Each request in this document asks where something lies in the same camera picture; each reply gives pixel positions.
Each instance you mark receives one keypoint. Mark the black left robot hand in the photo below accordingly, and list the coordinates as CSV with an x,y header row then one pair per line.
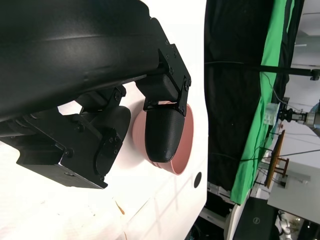
x,y
62,62

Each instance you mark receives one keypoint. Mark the pink plastic bowl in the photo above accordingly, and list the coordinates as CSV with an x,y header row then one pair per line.
x,y
138,130
157,164
187,140

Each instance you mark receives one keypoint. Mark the black backdrop curtain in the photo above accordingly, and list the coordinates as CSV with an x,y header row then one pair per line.
x,y
225,112

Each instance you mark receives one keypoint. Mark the round black table grommet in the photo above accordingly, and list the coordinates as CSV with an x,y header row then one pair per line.
x,y
198,180

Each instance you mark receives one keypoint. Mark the green screen cloth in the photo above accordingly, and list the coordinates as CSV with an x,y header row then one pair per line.
x,y
247,160

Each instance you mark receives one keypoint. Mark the clear plastic box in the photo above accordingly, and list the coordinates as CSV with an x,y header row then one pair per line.
x,y
272,113

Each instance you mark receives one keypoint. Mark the round wooden side table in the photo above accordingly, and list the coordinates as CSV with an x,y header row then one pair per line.
x,y
275,155

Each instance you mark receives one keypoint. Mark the grey mechanical device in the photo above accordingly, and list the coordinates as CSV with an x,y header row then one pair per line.
x,y
300,116

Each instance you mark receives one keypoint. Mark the black computer monitor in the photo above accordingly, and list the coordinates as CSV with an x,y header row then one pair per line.
x,y
255,220

